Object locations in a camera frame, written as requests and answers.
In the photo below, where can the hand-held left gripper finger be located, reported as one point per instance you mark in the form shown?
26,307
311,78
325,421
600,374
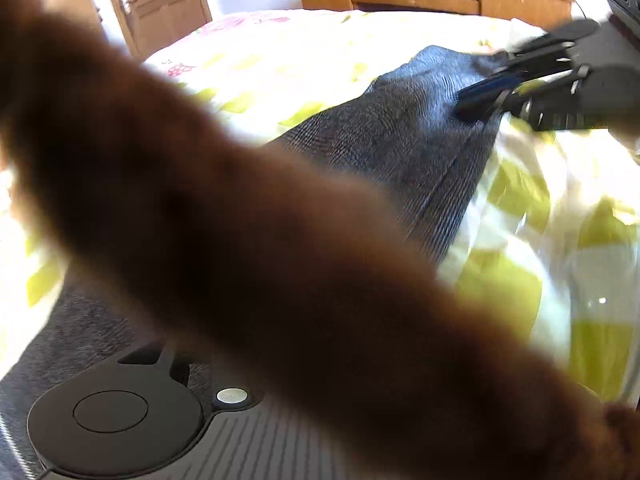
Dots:
165,357

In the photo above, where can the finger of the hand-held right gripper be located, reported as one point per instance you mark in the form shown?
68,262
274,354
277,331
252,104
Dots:
500,95
545,45

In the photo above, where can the dark grey pants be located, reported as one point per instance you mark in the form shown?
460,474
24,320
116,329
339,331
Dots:
410,125

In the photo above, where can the brown fuzzy cloth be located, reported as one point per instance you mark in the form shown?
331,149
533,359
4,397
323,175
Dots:
250,235

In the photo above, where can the printed checked blanket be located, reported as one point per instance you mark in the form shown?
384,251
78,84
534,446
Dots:
300,60

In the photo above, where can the wooden door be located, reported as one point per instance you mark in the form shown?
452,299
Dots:
165,5

